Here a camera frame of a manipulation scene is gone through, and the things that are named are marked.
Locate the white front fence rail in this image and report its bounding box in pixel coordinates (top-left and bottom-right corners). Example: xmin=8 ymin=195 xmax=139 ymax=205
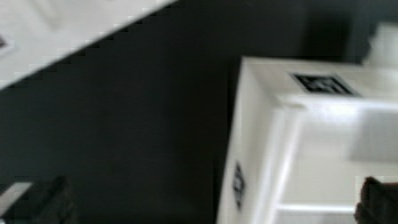
xmin=0 ymin=0 xmax=178 ymax=90

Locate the white cabinet top bar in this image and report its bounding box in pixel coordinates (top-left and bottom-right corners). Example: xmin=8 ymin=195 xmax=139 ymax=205
xmin=365 ymin=22 xmax=398 ymax=68

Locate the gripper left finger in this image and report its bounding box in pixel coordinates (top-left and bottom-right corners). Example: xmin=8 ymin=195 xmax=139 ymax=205
xmin=0 ymin=176 xmax=79 ymax=224

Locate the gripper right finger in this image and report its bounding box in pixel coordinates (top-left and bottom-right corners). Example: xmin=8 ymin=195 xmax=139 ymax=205
xmin=354 ymin=177 xmax=398 ymax=224

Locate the white cabinet body box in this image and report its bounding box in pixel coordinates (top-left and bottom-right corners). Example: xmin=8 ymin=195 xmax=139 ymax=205
xmin=217 ymin=57 xmax=398 ymax=224

